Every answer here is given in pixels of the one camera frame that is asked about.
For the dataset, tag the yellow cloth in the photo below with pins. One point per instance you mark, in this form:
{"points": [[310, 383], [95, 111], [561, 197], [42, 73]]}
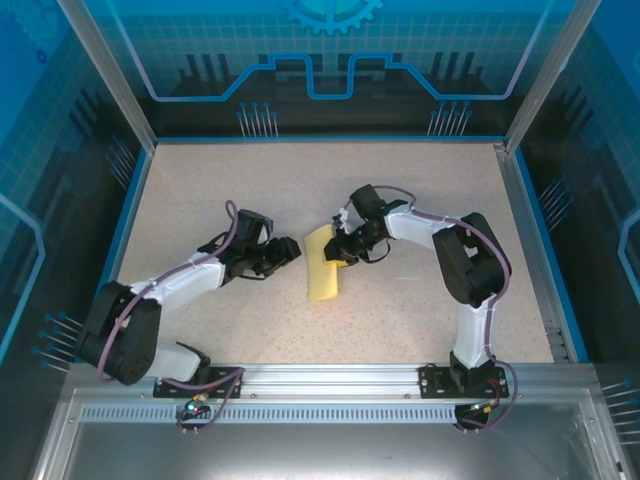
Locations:
{"points": [[322, 282]]}

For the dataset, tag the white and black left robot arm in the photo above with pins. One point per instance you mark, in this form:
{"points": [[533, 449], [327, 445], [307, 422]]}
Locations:
{"points": [[200, 280]]}

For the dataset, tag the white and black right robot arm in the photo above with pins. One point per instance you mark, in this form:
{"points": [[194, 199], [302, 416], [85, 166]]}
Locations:
{"points": [[410, 227]]}

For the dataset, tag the aluminium mounting rail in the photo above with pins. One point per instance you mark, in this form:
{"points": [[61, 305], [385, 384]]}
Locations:
{"points": [[330, 382]]}

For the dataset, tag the aluminium side rail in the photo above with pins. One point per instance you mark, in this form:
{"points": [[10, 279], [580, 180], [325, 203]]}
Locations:
{"points": [[521, 210]]}

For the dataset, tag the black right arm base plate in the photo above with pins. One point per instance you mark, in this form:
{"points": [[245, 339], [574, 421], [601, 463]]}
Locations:
{"points": [[431, 382]]}

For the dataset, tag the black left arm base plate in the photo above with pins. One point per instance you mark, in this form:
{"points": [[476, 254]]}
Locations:
{"points": [[161, 392]]}

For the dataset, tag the aluminium frame post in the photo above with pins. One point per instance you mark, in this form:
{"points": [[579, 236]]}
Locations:
{"points": [[550, 75], [115, 80]]}

